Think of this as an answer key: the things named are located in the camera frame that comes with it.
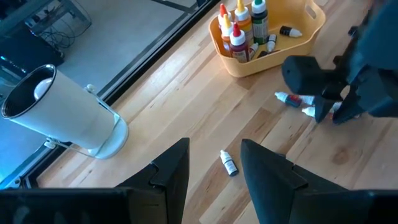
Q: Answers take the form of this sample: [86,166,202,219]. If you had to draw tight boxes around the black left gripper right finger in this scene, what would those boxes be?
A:
[240,138,346,224]

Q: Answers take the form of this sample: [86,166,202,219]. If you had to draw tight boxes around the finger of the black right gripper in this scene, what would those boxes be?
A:
[331,83,366,126]
[313,94,337,124]

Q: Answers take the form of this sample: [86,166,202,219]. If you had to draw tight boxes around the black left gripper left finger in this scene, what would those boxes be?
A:
[114,137,191,224]

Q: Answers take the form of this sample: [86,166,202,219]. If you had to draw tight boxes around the small red food coloring bottle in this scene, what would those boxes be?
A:
[301,102,343,121]

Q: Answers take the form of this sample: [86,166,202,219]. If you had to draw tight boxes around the small blue food coloring bottle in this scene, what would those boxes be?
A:
[274,91,303,108]

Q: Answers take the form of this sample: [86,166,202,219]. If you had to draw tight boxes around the small black food coloring bottle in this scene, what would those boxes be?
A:
[219,149,239,177]
[279,25,303,39]

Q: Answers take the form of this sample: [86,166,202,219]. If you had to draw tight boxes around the yellow plastic bin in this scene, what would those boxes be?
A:
[208,0,327,78]

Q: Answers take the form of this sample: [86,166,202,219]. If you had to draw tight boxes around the large yellow food coloring bottle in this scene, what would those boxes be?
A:
[220,14,234,58]
[233,0,253,47]

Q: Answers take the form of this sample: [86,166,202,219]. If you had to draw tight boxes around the large red-capped coloring bottle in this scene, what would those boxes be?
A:
[217,2,233,30]

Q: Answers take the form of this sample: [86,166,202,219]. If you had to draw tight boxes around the white cylindrical canister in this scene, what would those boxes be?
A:
[1,63,129,161]

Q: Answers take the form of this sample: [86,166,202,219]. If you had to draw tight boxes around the white ball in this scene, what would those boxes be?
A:
[33,77,53,101]

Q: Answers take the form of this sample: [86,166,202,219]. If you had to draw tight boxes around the black floor object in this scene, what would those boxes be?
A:
[0,32,65,82]

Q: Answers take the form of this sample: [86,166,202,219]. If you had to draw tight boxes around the grey metal table legs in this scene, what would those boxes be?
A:
[0,0,93,38]

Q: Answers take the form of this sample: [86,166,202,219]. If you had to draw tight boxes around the black aluminium table frame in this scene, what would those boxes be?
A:
[0,0,221,190]

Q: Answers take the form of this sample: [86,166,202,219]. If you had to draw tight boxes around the black cable bundle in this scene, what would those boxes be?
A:
[39,12,93,52]

